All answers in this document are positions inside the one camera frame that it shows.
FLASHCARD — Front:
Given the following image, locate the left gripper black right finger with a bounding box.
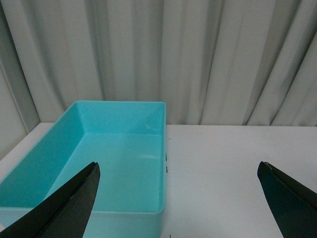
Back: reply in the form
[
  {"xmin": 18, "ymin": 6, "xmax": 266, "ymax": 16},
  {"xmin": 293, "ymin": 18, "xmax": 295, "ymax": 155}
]
[{"xmin": 257, "ymin": 162, "xmax": 317, "ymax": 238}]

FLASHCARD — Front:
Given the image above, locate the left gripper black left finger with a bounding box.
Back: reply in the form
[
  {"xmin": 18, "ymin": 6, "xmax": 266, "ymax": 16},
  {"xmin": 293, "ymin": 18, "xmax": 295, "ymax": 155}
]
[{"xmin": 0, "ymin": 162, "xmax": 101, "ymax": 238}]

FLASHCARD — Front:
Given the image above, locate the turquoise plastic storage box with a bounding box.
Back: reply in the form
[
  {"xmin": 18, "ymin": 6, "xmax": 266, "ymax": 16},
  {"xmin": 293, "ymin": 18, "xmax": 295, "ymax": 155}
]
[{"xmin": 0, "ymin": 101, "xmax": 166, "ymax": 238}]

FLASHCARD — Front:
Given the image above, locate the grey pleated curtain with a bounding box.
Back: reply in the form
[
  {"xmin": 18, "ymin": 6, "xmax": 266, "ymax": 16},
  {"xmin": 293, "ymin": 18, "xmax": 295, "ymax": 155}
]
[{"xmin": 0, "ymin": 0, "xmax": 317, "ymax": 161}]

